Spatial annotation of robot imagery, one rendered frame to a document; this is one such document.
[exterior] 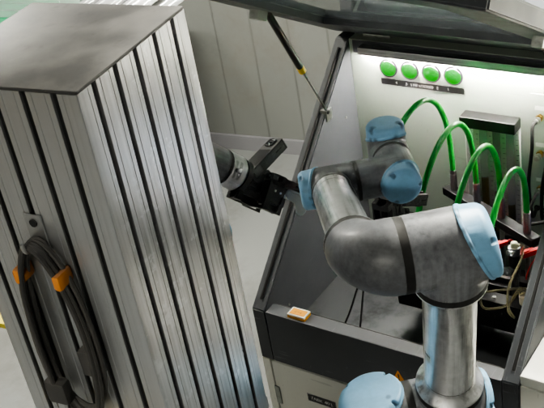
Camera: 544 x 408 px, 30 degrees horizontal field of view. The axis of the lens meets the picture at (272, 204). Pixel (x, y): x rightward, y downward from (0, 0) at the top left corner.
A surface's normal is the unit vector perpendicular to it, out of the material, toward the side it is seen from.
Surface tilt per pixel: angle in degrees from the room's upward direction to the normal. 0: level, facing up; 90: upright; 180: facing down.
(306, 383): 90
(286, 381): 90
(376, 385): 7
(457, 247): 59
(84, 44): 0
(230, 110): 90
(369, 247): 45
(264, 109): 90
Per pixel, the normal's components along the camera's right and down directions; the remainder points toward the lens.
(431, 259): 0.04, 0.18
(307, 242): 0.82, 0.18
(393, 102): -0.55, 0.51
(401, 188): 0.11, 0.51
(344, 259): -0.81, 0.09
